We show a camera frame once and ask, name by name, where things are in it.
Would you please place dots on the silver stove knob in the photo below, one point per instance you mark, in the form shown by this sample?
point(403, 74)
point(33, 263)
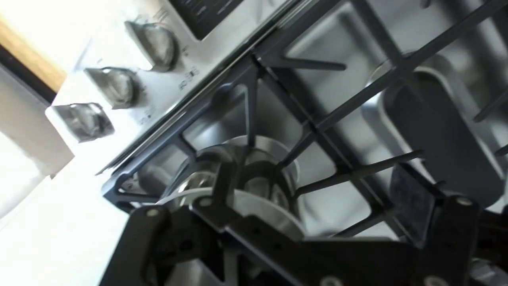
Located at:
point(157, 44)
point(117, 84)
point(85, 120)

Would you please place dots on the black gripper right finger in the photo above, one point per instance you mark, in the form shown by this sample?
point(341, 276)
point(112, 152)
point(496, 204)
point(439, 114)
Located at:
point(445, 238)

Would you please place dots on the stainless steel gas stove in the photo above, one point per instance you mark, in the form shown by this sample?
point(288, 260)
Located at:
point(323, 31)

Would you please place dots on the oval stove burner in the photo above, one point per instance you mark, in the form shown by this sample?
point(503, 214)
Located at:
point(439, 136)

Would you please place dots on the black cast iron stove grate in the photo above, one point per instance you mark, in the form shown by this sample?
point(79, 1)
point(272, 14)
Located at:
point(406, 65)
point(252, 104)

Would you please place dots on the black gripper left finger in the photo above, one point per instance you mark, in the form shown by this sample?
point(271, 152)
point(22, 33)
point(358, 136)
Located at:
point(160, 243)

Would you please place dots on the black oven control panel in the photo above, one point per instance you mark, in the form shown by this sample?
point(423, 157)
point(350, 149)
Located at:
point(204, 15)

